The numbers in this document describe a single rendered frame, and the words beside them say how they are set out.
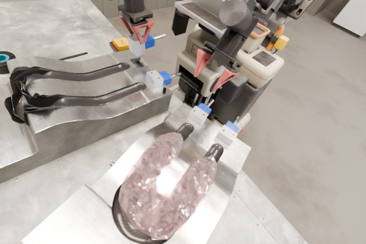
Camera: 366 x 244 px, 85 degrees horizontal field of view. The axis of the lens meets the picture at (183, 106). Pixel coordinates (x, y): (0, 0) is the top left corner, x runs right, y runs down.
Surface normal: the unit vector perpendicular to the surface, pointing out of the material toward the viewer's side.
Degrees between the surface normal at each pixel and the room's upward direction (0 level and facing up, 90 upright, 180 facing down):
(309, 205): 0
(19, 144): 0
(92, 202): 0
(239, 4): 64
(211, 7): 90
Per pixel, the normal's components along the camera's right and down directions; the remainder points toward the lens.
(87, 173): 0.22, -0.65
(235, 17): -0.50, 0.11
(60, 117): 0.39, -0.71
